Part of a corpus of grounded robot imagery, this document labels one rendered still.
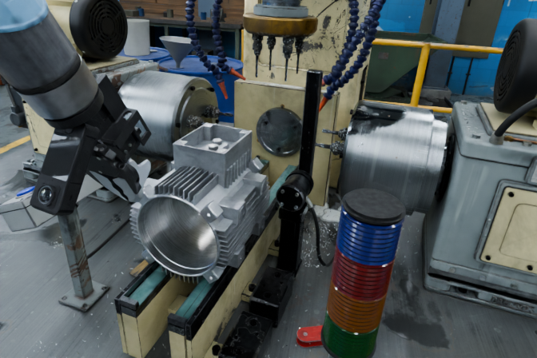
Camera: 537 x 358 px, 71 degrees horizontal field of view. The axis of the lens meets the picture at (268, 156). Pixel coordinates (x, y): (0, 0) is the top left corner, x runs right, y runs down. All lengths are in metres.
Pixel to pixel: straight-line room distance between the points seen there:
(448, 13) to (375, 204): 5.53
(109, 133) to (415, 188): 0.59
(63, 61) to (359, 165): 0.59
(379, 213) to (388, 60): 4.73
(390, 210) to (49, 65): 0.36
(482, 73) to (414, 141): 5.63
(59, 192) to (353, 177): 0.57
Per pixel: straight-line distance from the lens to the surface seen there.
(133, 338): 0.74
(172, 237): 0.75
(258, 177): 0.70
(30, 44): 0.43
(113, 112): 0.54
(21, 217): 0.73
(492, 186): 0.83
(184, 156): 0.67
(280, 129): 1.08
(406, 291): 0.94
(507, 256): 0.90
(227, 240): 0.61
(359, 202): 0.37
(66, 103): 0.46
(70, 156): 0.50
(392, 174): 0.82
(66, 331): 0.86
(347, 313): 0.43
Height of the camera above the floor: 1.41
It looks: 25 degrees down
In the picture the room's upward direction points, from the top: 3 degrees clockwise
